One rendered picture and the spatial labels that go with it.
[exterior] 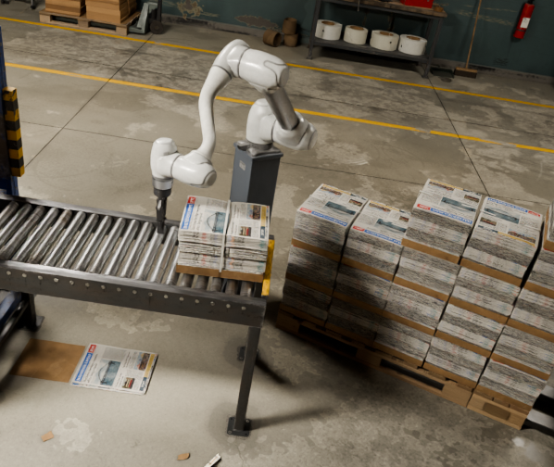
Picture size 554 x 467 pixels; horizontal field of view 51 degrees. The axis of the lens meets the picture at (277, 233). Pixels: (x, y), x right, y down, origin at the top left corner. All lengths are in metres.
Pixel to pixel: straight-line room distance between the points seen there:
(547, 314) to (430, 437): 0.85
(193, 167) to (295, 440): 1.45
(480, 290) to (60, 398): 2.11
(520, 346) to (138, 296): 1.86
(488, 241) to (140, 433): 1.86
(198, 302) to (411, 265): 1.14
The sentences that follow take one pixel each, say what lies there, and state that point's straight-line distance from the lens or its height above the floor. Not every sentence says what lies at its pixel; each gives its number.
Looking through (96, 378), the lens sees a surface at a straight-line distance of 3.20.
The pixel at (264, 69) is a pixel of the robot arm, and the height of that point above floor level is 1.61.
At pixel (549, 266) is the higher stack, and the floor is 0.99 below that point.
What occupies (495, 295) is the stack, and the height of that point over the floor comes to 0.74.
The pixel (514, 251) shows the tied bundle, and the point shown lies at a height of 1.00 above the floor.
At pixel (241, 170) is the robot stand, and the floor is 0.87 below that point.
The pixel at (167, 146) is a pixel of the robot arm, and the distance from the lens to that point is 2.38.
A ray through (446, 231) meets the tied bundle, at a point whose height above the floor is 0.99.
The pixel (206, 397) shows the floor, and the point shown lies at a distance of 3.12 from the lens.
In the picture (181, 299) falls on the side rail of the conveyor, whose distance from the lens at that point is 2.46.
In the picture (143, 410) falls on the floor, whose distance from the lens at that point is 3.06.
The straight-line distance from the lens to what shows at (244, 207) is 2.61.
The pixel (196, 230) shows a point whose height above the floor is 1.03.
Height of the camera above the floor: 2.35
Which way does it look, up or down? 32 degrees down
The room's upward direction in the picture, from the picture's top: 10 degrees clockwise
